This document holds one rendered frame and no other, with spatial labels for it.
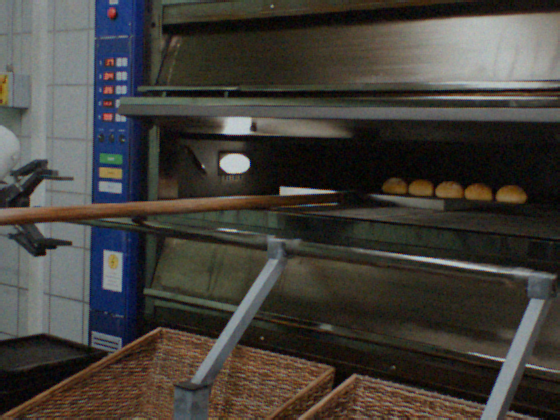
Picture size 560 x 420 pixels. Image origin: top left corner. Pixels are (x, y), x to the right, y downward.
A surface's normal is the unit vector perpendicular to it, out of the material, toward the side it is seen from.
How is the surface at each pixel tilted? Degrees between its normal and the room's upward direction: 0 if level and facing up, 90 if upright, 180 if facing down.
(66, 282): 90
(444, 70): 70
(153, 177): 90
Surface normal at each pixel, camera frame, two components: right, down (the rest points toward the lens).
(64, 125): -0.62, 0.04
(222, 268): -0.56, -0.30
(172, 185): 0.79, 0.08
